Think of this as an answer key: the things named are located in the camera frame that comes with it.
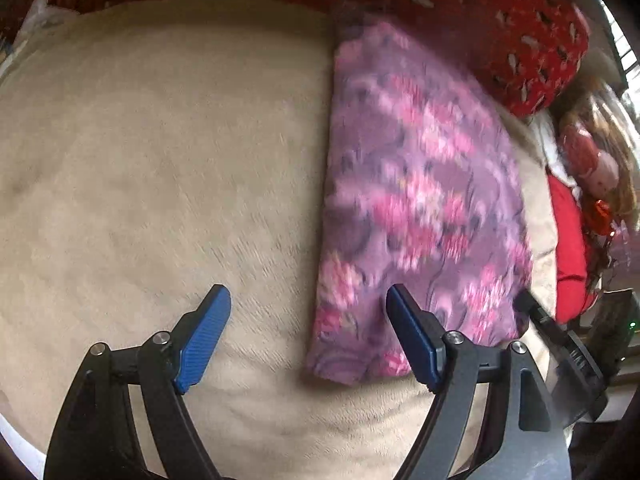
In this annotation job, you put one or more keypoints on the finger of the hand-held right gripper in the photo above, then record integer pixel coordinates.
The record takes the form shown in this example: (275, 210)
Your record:
(565, 355)

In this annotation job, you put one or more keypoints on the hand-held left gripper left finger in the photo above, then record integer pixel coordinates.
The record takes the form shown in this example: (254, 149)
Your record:
(202, 342)

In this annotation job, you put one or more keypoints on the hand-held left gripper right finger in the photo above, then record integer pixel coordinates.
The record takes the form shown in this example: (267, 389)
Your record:
(412, 342)

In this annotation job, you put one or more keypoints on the purple floral shirt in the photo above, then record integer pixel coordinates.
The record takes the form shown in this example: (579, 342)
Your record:
(415, 195)

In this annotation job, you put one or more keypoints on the red cloth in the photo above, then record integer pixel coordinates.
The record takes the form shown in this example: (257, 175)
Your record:
(570, 255)

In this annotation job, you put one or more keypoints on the beige fleece blanket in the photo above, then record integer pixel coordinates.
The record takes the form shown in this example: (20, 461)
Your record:
(160, 185)

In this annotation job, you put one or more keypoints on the red patterned bolster pillow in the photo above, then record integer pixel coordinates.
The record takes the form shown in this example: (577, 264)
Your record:
(450, 20)

